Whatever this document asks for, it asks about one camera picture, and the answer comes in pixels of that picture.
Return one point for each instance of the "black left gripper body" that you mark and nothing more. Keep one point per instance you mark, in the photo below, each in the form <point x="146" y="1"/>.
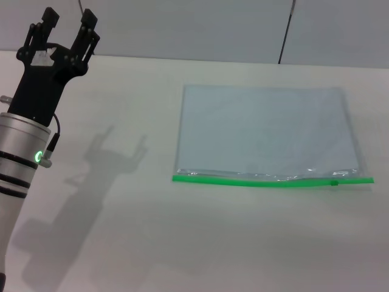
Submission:
<point x="36" y="91"/>

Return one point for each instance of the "clear document bag green zipper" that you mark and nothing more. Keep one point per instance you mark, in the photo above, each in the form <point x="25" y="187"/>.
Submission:
<point x="267" y="130"/>

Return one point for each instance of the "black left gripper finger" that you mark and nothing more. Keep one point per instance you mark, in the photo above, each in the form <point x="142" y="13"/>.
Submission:
<point x="36" y="35"/>
<point x="85" y="42"/>

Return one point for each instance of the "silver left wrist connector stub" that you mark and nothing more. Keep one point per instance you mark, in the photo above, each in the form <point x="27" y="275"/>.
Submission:
<point x="4" y="100"/>

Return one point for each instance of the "green zipper slider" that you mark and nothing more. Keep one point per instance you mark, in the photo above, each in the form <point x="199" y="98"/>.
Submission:
<point x="334" y="183"/>

